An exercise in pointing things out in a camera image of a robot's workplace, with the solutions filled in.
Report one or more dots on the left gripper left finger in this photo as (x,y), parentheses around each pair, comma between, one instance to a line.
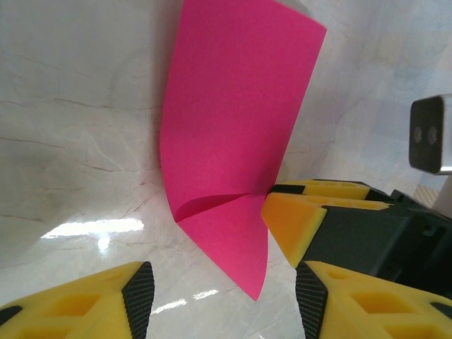
(70,310)

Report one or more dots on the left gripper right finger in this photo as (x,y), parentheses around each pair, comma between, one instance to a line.
(370,310)

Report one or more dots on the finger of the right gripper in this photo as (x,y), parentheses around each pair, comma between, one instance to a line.
(328,188)
(293,226)

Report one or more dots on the pink square paper sheet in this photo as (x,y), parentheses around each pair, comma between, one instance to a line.
(229,123)

